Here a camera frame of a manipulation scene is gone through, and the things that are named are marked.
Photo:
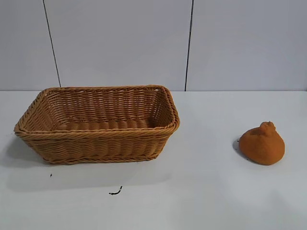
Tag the orange knobbed citrus fruit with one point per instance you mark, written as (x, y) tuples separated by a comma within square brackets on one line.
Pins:
[(262, 149)]

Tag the brown woven wicker basket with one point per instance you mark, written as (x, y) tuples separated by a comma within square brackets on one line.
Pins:
[(96, 146)]

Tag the small black curved scrap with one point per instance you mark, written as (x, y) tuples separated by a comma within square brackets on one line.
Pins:
[(116, 192)]

